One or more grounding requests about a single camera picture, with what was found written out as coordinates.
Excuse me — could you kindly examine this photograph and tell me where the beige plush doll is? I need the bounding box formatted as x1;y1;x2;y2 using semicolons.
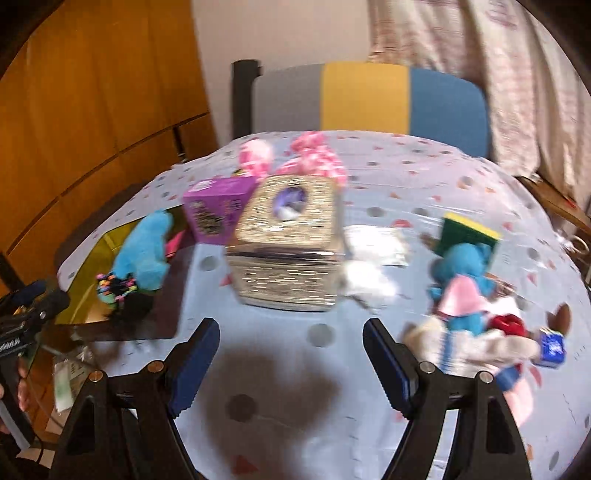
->
404;318;541;428

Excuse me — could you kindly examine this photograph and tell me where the red rose plush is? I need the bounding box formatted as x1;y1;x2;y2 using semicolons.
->
489;314;529;342

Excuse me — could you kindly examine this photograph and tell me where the clear plastic packet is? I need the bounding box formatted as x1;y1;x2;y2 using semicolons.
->
344;225;411;268

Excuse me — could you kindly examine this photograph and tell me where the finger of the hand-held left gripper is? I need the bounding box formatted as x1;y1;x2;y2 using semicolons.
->
0;279;47;305
34;288;70;320

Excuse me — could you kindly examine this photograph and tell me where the blue elephant plush toy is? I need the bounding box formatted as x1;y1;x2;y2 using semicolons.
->
427;242;502;333

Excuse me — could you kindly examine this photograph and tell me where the patterned pale curtain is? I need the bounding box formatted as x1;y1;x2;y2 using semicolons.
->
367;0;591;195

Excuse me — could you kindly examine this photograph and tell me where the multicoloured beaded toy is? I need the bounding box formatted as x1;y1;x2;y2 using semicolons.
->
95;271;139;310

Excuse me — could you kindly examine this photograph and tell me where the person's left hand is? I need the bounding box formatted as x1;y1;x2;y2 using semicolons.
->
0;364;34;435

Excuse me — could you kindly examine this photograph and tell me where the wooden wardrobe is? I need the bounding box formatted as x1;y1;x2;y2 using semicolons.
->
0;0;220;296

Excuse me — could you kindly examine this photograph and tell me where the grey yellow blue chair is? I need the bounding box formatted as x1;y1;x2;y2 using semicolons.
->
231;59;491;160

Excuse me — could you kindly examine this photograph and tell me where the white green packet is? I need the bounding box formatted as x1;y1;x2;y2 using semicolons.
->
51;360;93;411

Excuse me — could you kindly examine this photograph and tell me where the tape roll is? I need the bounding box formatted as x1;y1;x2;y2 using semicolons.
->
561;233;591;257

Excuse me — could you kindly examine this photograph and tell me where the small pink soft piece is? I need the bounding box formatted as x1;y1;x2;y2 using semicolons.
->
164;229;195;261

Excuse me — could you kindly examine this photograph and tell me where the white soft item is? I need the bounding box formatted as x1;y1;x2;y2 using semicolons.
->
489;295;523;319

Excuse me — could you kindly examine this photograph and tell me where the brown heart-shaped item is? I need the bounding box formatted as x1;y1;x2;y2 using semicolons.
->
545;303;573;333

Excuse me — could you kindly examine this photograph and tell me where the wooden desk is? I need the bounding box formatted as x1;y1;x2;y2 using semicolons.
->
517;175;591;278

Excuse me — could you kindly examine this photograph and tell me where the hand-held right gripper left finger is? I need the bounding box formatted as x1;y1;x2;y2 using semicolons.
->
48;318;221;480

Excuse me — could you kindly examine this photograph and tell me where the yellow green sponge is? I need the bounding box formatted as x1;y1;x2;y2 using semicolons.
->
436;212;503;259

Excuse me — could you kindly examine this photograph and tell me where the blue fuzzy plush toy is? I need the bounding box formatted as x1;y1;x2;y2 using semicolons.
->
113;210;175;291

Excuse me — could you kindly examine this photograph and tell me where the pink checked plush toy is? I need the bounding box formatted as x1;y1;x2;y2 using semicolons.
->
277;130;349;188

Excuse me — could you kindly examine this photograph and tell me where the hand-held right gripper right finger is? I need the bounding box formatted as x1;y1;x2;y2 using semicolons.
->
362;318;534;480

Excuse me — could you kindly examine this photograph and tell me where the gold tissue box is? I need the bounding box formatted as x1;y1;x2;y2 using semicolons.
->
225;174;347;312

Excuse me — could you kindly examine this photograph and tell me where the purple cardboard box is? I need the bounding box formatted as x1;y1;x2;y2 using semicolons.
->
182;175;258;245

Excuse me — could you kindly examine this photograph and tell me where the small brown item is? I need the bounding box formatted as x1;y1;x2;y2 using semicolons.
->
485;274;515;296

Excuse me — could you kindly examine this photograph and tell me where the white crumpled tissue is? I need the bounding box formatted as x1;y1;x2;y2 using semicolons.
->
342;261;398;308

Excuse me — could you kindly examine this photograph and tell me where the small blue box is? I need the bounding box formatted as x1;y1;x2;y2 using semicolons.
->
536;327;568;368

